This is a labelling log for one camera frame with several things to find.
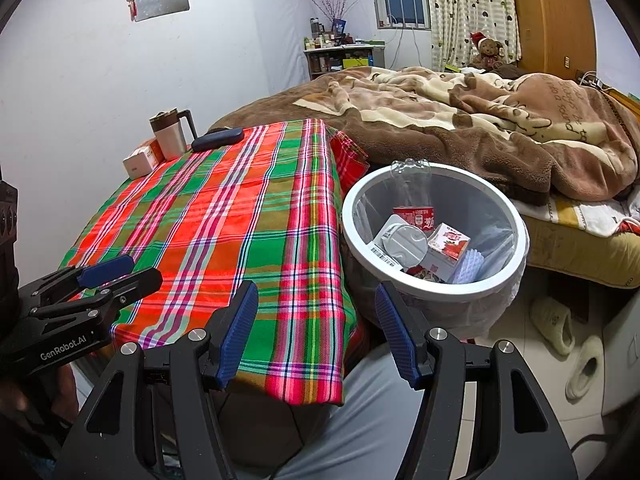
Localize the strawberry milk carton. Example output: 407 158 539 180
427 222 472 271

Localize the cream fuzzy slipper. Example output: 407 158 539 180
565 336 606 401
530 296 576 356

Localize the orange wooden wardrobe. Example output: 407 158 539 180
505 0 598 81

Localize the yellow white bed sheet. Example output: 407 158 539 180
520 195 640 288

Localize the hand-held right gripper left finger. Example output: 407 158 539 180
54 280 260 480

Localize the clear plastic bin liner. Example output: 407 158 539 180
345 167 526 341

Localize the beige brown lidded mug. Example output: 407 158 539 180
149 108 199 161

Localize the brown teddy bear red hat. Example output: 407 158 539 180
469 31 506 68

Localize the dark blue glasses case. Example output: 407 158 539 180
191 127 245 153

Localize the red green plaid tablecloth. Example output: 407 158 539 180
59 118 371 406

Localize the person's left hand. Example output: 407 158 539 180
0 379 30 418

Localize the white orange cardboard box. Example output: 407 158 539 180
123 137 166 181

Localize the white plastic lidded container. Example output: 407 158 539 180
375 214 431 267

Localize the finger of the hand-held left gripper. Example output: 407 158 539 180
20 254 136 306
32 266 164 318

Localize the white appliance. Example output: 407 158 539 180
600 300 640 416

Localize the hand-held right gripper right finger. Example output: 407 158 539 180
374 281 578 480

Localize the heart print curtain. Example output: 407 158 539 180
422 0 523 73

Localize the vase of purple branches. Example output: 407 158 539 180
306 0 368 36

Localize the white round trash bin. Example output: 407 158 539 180
340 162 531 341

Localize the person's grey trouser leg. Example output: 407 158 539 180
272 342 436 480

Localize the clear red label plastic bottle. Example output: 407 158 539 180
390 158 436 233

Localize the white foam fruit net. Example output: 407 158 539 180
447 249 486 285

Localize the barred window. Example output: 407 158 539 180
372 0 432 31

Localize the cluttered white shelf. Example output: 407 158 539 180
303 44 386 81

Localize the brown cream fleece blanket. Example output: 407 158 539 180
207 66 640 206

